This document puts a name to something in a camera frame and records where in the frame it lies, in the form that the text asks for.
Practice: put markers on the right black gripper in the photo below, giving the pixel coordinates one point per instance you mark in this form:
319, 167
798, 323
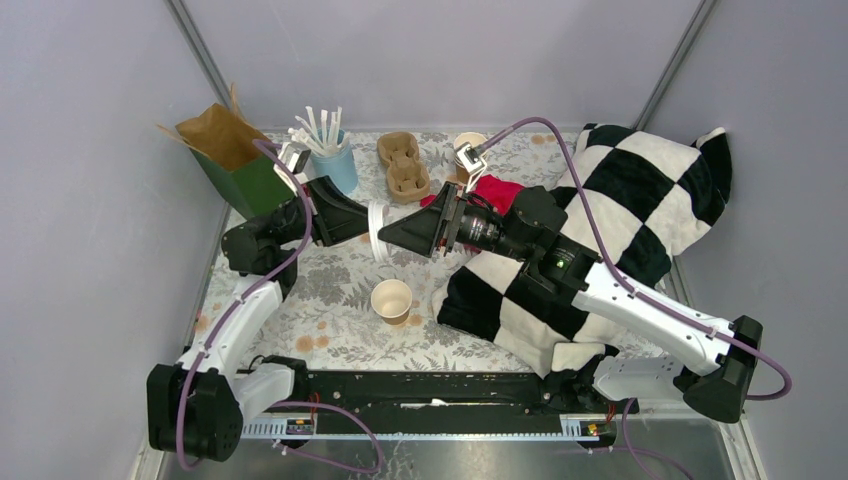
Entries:
430, 226

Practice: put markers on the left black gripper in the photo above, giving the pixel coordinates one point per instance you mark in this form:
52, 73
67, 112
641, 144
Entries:
338, 218

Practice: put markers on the white plastic cup lid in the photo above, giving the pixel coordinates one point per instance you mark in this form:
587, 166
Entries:
377, 216

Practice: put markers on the brown cardboard cup carrier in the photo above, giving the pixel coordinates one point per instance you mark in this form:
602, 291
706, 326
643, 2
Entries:
407, 178

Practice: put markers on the stack of brown paper cups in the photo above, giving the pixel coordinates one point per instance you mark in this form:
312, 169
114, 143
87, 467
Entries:
474, 139

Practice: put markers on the brown paper coffee cup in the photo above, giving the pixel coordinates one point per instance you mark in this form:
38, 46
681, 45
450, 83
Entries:
391, 300

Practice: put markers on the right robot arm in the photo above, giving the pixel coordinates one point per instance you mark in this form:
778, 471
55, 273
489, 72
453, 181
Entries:
712, 360

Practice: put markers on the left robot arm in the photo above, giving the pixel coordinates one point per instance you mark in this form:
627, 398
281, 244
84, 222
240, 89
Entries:
197, 407

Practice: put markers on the light blue straw cup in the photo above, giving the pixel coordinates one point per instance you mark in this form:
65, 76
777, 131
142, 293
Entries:
339, 167

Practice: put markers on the red cloth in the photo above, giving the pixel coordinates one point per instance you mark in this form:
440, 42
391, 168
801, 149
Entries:
499, 193

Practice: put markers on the floral table mat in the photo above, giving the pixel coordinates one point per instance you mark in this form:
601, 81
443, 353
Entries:
327, 319

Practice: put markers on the green brown paper bag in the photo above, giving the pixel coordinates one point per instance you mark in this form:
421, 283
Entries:
221, 141

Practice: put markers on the black white checkered blanket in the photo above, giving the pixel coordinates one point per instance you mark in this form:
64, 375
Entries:
641, 198

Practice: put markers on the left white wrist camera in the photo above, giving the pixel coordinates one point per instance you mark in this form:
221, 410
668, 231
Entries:
295, 157

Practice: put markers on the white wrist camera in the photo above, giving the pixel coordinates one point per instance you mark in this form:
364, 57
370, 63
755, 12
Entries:
472, 162
295, 157

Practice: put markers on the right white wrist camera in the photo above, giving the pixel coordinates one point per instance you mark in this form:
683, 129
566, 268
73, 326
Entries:
472, 162

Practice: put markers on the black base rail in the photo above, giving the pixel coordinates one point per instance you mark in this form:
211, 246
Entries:
511, 405

